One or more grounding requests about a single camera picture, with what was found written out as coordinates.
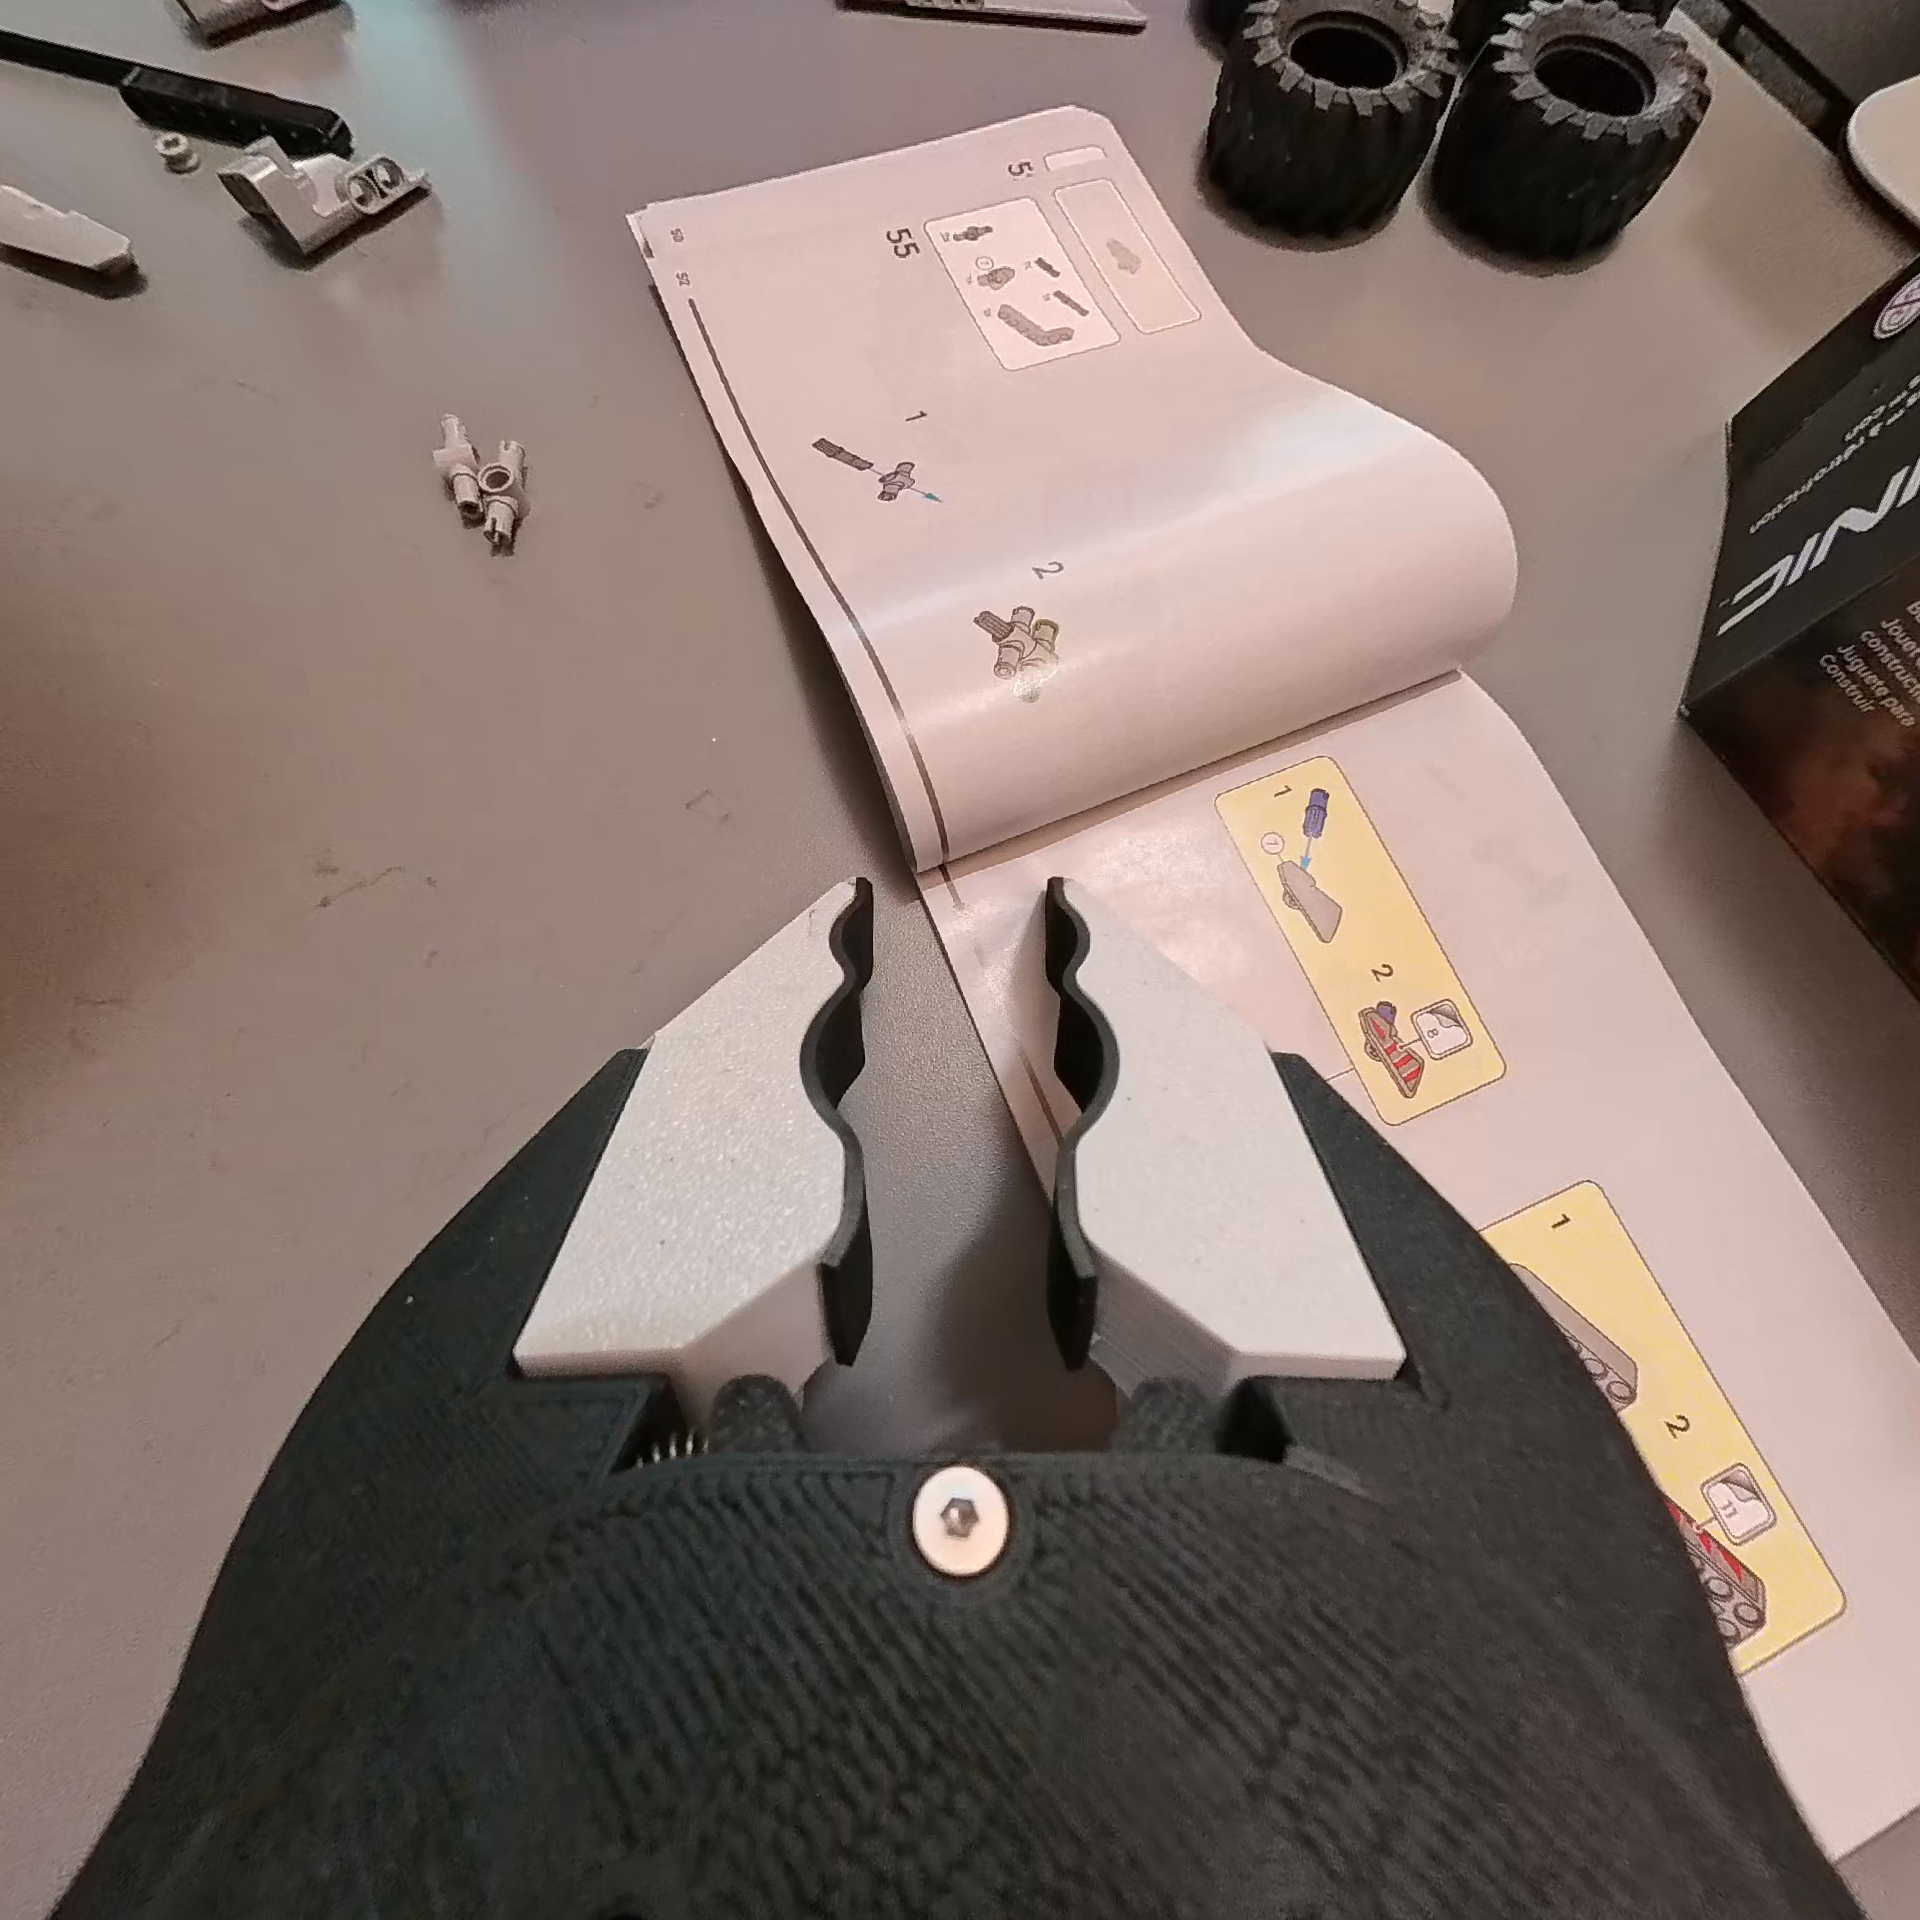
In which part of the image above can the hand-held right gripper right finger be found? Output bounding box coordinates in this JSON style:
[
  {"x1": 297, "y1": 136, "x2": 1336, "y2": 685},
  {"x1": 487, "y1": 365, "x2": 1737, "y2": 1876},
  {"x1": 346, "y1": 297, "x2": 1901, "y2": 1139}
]
[{"x1": 1045, "y1": 876, "x2": 1417, "y2": 1392}]

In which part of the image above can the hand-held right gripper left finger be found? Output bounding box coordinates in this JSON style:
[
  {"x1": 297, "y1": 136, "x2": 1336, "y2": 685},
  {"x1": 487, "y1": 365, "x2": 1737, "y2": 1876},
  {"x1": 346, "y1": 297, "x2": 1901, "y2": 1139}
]
[{"x1": 511, "y1": 876, "x2": 882, "y2": 1382}]

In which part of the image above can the instruction booklet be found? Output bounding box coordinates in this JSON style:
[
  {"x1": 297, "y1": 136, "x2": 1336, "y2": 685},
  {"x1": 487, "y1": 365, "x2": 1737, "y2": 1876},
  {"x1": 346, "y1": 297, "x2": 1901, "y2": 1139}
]
[{"x1": 627, "y1": 102, "x2": 1920, "y2": 1892}]

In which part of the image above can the grey pin connector assembly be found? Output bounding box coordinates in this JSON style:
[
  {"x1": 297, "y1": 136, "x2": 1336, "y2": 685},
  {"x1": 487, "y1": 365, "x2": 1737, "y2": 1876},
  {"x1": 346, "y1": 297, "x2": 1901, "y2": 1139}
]
[{"x1": 432, "y1": 420, "x2": 541, "y2": 553}]

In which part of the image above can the black cardboard box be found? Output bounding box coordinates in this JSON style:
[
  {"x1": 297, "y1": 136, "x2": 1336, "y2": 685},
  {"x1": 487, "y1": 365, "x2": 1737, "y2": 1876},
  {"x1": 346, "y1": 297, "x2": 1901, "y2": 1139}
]
[{"x1": 1681, "y1": 245, "x2": 1920, "y2": 977}]

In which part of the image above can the grey panel part with holes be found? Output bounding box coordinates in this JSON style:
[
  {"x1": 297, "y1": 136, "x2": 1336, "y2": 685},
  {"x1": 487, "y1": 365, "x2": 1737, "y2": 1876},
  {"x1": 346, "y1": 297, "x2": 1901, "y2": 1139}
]
[{"x1": 216, "y1": 138, "x2": 432, "y2": 263}]

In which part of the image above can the black rubber tire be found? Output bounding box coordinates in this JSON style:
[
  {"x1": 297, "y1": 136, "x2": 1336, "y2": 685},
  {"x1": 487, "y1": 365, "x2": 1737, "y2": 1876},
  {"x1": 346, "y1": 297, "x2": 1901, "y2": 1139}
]
[
  {"x1": 1428, "y1": 0, "x2": 1717, "y2": 259},
  {"x1": 1207, "y1": 0, "x2": 1460, "y2": 241}
]

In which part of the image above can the plain grey panel part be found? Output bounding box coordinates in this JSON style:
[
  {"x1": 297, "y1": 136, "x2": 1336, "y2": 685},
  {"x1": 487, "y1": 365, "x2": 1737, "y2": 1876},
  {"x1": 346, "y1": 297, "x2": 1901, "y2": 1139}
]
[{"x1": 0, "y1": 181, "x2": 141, "y2": 288}]

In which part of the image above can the long black beam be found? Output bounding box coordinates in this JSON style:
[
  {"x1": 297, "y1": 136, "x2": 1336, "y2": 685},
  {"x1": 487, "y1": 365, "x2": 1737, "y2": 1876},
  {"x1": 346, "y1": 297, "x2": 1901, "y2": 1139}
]
[{"x1": 0, "y1": 25, "x2": 359, "y2": 155}]

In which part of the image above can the white rounded object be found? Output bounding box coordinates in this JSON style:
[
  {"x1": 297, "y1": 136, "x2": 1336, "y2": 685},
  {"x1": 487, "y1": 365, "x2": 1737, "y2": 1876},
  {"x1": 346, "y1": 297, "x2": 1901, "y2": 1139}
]
[{"x1": 1837, "y1": 73, "x2": 1920, "y2": 227}]

